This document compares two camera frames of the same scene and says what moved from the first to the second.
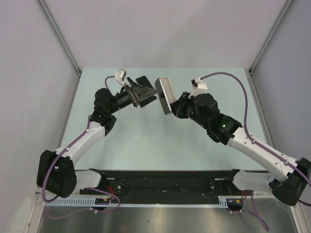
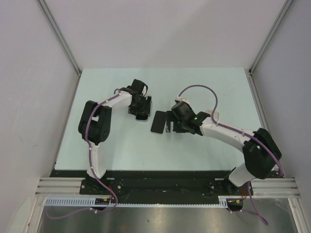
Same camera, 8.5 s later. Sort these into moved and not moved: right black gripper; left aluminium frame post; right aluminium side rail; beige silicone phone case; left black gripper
Moved: beige silicone phone case; left black gripper; right black gripper
Not moved: right aluminium side rail; left aluminium frame post
